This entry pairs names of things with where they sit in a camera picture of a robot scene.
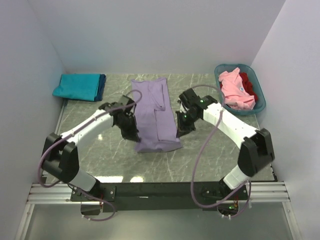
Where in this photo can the folded teal t shirt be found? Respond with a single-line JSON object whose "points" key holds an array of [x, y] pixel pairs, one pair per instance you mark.
{"points": [[78, 87]]}

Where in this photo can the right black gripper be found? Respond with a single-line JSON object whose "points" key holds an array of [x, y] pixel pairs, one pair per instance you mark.
{"points": [[183, 129]]}

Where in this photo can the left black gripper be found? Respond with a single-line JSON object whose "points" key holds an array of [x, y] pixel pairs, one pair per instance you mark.
{"points": [[132, 134]]}

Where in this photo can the teal plastic basket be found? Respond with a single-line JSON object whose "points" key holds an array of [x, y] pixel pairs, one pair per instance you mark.
{"points": [[260, 104]]}

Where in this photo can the purple t shirt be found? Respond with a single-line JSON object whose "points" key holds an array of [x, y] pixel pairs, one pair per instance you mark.
{"points": [[155, 120]]}

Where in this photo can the folded dark blue t shirt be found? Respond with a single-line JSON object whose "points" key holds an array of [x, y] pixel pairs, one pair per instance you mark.
{"points": [[100, 88]]}

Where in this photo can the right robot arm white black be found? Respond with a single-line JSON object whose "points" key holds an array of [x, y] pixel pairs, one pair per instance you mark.
{"points": [[256, 152]]}

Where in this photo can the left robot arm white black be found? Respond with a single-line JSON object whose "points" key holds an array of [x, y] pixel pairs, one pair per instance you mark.
{"points": [[60, 157]]}

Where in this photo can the black base beam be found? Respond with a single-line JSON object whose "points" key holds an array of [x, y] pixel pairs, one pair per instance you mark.
{"points": [[135, 196]]}

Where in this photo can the pink t shirt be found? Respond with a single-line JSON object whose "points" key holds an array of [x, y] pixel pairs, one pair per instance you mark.
{"points": [[236, 97]]}

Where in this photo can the red t shirt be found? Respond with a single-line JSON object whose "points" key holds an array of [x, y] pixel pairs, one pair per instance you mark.
{"points": [[247, 85]]}

